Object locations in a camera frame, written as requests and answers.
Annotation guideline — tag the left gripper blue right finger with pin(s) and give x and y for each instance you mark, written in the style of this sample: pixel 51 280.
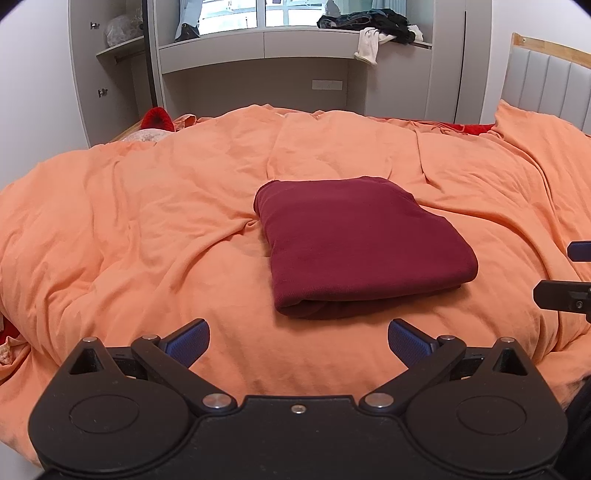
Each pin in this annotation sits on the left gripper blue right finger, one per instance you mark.
pixel 429 361

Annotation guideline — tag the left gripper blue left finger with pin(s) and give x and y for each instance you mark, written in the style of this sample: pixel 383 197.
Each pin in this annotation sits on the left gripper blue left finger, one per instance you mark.
pixel 167 361

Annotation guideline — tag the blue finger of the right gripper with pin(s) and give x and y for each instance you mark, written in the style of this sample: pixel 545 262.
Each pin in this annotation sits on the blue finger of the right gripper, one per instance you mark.
pixel 564 296
pixel 579 251

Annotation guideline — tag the dark red long-sleeve shirt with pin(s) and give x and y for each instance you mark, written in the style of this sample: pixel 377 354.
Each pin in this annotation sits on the dark red long-sleeve shirt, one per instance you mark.
pixel 356 240

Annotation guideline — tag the dark clothes pile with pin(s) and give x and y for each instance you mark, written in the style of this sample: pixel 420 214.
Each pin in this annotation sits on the dark clothes pile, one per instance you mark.
pixel 386 21

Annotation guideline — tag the orange duvet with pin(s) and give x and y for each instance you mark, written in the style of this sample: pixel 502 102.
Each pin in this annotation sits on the orange duvet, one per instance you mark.
pixel 130 238

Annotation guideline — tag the red bed sheet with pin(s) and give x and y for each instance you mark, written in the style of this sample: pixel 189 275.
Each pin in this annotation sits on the red bed sheet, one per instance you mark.
pixel 453 129

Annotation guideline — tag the grey padded headboard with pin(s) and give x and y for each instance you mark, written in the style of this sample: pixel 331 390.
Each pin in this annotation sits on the grey padded headboard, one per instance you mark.
pixel 550 78

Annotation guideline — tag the floral pink pillow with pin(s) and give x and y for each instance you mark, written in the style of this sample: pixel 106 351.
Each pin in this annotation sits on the floral pink pillow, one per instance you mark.
pixel 146 135

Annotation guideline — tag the bright red plush item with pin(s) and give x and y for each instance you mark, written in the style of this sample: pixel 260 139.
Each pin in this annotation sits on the bright red plush item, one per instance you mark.
pixel 157 118

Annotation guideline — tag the grey wardrobe cabinet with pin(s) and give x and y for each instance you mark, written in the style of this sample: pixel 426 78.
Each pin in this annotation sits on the grey wardrobe cabinet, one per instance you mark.
pixel 112 84

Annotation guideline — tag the grey window ledge desk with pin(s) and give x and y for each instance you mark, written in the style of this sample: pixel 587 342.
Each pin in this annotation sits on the grey window ledge desk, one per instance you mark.
pixel 302 68

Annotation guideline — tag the white garment on ledge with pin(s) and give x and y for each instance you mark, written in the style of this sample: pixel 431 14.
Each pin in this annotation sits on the white garment on ledge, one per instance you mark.
pixel 371 39

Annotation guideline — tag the plastic bag on shelf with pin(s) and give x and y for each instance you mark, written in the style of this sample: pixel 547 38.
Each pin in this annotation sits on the plastic bag on shelf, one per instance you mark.
pixel 123 28

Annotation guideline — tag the light blue curtain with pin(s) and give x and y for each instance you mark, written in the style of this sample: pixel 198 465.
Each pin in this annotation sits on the light blue curtain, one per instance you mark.
pixel 189 15

